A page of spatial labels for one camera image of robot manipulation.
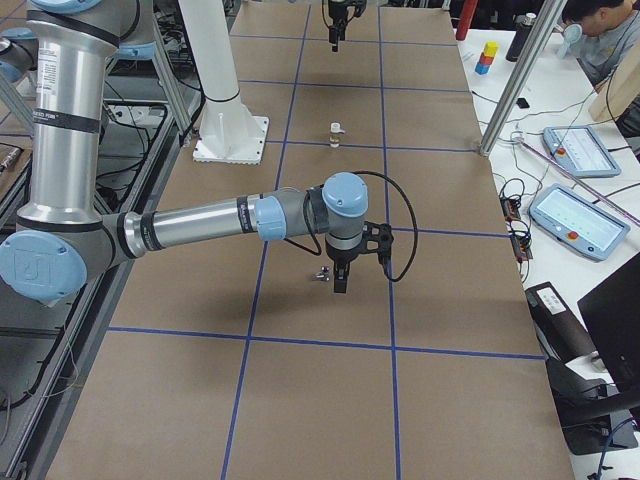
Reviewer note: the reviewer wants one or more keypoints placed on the black computer monitor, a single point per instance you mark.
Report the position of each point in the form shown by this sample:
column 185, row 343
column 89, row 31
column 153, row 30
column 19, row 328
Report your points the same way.
column 611, row 315

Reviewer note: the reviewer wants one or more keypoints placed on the near teach pendant tablet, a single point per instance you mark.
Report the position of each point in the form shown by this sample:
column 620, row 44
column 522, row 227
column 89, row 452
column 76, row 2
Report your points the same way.
column 577, row 223

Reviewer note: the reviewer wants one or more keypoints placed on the chrome metal tee fitting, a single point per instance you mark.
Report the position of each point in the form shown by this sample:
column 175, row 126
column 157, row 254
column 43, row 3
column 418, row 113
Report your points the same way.
column 323, row 275

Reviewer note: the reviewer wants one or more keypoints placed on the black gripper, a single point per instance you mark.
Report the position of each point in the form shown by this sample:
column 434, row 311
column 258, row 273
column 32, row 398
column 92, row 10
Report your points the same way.
column 335, row 20
column 342, row 257

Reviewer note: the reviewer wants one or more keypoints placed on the teach pendant tablet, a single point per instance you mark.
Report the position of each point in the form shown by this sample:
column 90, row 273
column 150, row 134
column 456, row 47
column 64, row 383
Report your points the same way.
column 577, row 223
column 579, row 150

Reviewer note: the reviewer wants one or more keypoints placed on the small electronics board with wires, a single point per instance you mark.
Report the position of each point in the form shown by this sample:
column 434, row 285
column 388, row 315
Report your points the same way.
column 518, row 230

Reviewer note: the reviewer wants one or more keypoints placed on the white camera stand column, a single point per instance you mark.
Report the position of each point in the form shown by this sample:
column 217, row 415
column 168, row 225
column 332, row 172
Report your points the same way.
column 228, row 132

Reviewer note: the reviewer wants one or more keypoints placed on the far teach pendant tablet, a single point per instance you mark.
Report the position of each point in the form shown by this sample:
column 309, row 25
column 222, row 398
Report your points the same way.
column 579, row 150

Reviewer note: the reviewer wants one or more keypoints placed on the black drink bottle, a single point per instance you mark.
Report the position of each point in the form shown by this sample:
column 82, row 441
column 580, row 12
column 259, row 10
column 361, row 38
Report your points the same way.
column 523, row 28

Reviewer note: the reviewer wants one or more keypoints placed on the aluminium frame post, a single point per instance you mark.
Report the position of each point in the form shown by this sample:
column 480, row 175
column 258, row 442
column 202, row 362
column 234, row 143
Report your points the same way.
column 541, row 31

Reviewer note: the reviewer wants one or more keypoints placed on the stacked coloured toy blocks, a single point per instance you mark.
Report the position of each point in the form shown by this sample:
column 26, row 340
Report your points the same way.
column 486, row 58

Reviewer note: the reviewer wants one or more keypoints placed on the seated person in grey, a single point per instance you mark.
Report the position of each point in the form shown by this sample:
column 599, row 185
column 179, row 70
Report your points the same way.
column 610, row 28

